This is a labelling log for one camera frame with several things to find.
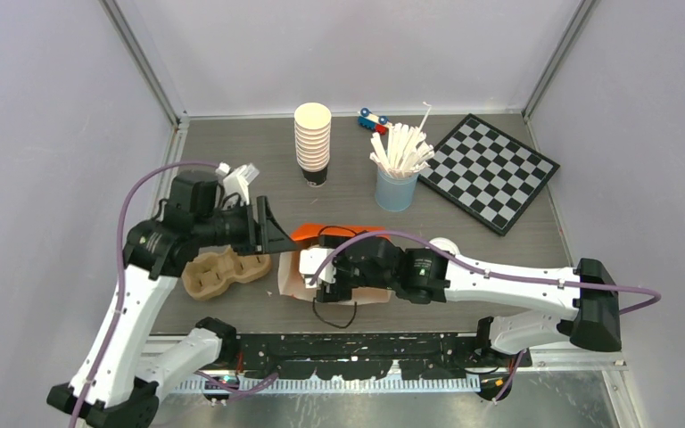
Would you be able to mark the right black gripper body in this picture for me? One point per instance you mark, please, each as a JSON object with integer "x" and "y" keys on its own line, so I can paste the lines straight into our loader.
{"x": 347, "y": 278}

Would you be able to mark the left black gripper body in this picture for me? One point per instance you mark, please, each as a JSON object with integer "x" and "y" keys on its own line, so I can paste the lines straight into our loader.
{"x": 251, "y": 238}

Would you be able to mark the orange paper bag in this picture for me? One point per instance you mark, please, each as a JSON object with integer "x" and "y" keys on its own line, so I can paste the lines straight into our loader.
{"x": 290, "y": 279}

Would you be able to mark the stack of white lids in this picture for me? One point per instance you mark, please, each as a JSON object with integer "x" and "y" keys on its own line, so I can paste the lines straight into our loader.
{"x": 446, "y": 245}

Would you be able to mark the stack of paper cups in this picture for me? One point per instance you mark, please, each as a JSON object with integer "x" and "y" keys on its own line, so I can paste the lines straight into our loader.
{"x": 312, "y": 132}

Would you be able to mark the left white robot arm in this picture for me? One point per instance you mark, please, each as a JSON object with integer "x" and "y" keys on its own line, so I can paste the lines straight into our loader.
{"x": 113, "y": 388}

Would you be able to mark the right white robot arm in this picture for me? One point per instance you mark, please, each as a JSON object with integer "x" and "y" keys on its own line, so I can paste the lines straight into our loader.
{"x": 576, "y": 304}

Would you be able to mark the brown cardboard cup carrier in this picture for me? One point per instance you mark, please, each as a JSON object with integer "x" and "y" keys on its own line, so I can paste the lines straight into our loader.
{"x": 211, "y": 274}

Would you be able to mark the blue straw holder cup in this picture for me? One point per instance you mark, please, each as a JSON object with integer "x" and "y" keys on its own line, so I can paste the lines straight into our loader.
{"x": 394, "y": 194}

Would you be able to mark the bundle of white straws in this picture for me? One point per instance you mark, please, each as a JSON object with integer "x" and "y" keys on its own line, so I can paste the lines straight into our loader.
{"x": 405, "y": 153}

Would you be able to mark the red blue toy car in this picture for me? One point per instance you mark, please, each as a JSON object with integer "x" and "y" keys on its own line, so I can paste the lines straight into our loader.
{"x": 368, "y": 120}

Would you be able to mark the black white checkerboard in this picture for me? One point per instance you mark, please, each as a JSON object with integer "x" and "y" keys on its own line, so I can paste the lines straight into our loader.
{"x": 487, "y": 173}

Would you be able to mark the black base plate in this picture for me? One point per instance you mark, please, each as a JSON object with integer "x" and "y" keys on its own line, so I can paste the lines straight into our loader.
{"x": 359, "y": 356}

